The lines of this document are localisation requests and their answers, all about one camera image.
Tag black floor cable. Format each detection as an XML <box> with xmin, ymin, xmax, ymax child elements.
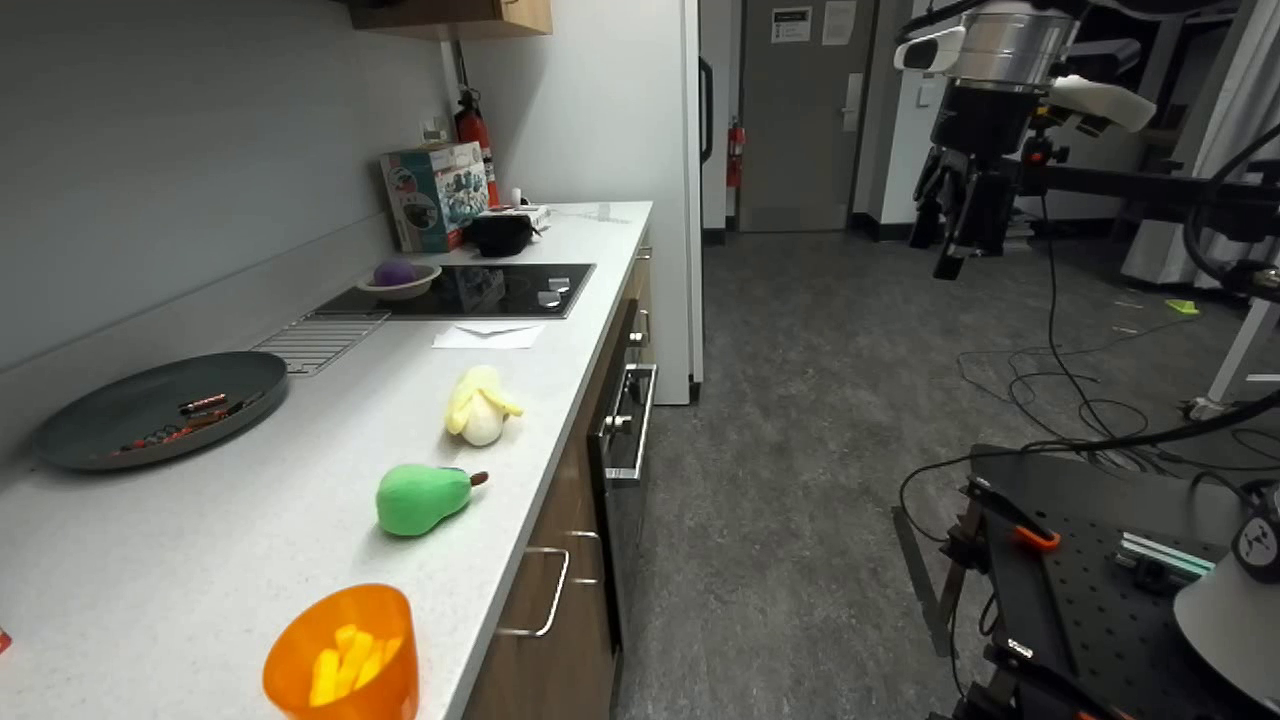
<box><xmin>956</xmin><ymin>224</ymin><xmax>1211</xmax><ymax>462</ymax></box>

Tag black glass cooktop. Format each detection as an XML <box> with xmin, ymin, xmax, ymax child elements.
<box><xmin>308</xmin><ymin>260</ymin><xmax>596</xmax><ymax>324</ymax></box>

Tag yellow toy fries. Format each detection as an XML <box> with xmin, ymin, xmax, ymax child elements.
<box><xmin>304</xmin><ymin>620</ymin><xmax>410</xmax><ymax>708</ymax></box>

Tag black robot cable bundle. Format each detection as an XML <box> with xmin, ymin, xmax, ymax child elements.
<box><xmin>893</xmin><ymin>386</ymin><xmax>1280</xmax><ymax>538</ymax></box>

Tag grey door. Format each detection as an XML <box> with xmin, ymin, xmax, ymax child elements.
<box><xmin>737</xmin><ymin>0</ymin><xmax>873</xmax><ymax>239</ymax></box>

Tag orange plastic cup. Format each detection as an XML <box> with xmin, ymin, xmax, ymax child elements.
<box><xmin>261</xmin><ymin>579</ymin><xmax>423</xmax><ymax>720</ymax></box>

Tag black camera stand boom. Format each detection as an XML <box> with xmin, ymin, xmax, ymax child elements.
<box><xmin>1011</xmin><ymin>155</ymin><xmax>1280</xmax><ymax>250</ymax></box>

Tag white small object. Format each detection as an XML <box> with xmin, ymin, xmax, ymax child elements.
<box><xmin>508</xmin><ymin>194</ymin><xmax>558</xmax><ymax>239</ymax></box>

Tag silver oven handle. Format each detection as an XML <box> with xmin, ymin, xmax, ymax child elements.
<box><xmin>596</xmin><ymin>358</ymin><xmax>666</xmax><ymax>482</ymax></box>

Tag orange handled clamp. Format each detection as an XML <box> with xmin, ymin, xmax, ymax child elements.
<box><xmin>1004</xmin><ymin>520</ymin><xmax>1067</xmax><ymax>559</ymax></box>

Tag black round plate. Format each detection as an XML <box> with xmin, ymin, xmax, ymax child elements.
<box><xmin>28</xmin><ymin>348</ymin><xmax>291</xmax><ymax>477</ymax></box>

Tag black breadboard table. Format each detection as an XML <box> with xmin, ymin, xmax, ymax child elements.
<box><xmin>970</xmin><ymin>443</ymin><xmax>1280</xmax><ymax>720</ymax></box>

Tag black built-in oven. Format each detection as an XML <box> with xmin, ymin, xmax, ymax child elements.
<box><xmin>589</xmin><ymin>293</ymin><xmax>666</xmax><ymax>489</ymax></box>

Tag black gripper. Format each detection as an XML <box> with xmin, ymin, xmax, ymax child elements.
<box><xmin>912</xmin><ymin>82</ymin><xmax>1031</xmax><ymax>282</ymax></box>

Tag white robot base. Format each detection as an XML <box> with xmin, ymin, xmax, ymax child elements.
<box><xmin>1168</xmin><ymin>547</ymin><xmax>1280</xmax><ymax>720</ymax></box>

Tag white paper sign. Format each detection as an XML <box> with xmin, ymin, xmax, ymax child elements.
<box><xmin>770</xmin><ymin>4</ymin><xmax>815</xmax><ymax>49</ymax></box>
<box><xmin>819</xmin><ymin>0</ymin><xmax>859</xmax><ymax>49</ymax></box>

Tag colourful cardboard box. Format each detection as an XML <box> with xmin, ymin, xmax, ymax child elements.
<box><xmin>382</xmin><ymin>136</ymin><xmax>497</xmax><ymax>260</ymax></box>

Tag white stand leg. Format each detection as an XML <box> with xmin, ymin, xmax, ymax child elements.
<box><xmin>1187</xmin><ymin>295</ymin><xmax>1280</xmax><ymax>425</ymax></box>

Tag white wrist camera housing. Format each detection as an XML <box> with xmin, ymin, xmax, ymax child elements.
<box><xmin>1045</xmin><ymin>71</ymin><xmax>1160</xmax><ymax>136</ymax></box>

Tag wooden base cabinet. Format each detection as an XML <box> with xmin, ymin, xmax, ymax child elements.
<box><xmin>462</xmin><ymin>239</ymin><xmax>662</xmax><ymax>720</ymax></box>

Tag silver drawer handle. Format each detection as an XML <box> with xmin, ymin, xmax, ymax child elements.
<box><xmin>497</xmin><ymin>544</ymin><xmax>577</xmax><ymax>642</ymax></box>

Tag silver cabinet door handle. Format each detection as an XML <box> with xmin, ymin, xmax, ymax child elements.
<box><xmin>563</xmin><ymin>525</ymin><xmax>609</xmax><ymax>590</ymax></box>

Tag white refrigerator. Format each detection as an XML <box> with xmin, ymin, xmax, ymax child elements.
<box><xmin>534</xmin><ymin>0</ymin><xmax>713</xmax><ymax>410</ymax></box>

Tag black bar camera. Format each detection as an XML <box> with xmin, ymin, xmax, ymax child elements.
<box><xmin>1066</xmin><ymin>36</ymin><xmax>1152</xmax><ymax>81</ymax></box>

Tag pale pink bowl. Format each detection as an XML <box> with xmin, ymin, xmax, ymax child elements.
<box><xmin>353</xmin><ymin>257</ymin><xmax>444</xmax><ymax>304</ymax></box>

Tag black cup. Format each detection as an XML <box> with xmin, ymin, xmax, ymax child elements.
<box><xmin>470</xmin><ymin>208</ymin><xmax>541</xmax><ymax>260</ymax></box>

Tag red fire extinguisher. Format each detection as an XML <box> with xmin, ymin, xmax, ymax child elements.
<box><xmin>454</xmin><ymin>82</ymin><xmax>497</xmax><ymax>155</ymax></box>
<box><xmin>723</xmin><ymin>117</ymin><xmax>749</xmax><ymax>194</ymax></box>

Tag black wall monitor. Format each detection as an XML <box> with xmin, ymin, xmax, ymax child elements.
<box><xmin>1077</xmin><ymin>0</ymin><xmax>1257</xmax><ymax>44</ymax></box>

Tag green toy pear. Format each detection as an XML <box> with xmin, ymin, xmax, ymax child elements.
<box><xmin>374</xmin><ymin>458</ymin><xmax>491</xmax><ymax>544</ymax></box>

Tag teal tool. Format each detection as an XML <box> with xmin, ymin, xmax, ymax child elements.
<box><xmin>1114</xmin><ymin>529</ymin><xmax>1219</xmax><ymax>579</ymax></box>

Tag wooden wall cabinet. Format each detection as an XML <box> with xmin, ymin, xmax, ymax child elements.
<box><xmin>347</xmin><ymin>0</ymin><xmax>558</xmax><ymax>41</ymax></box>

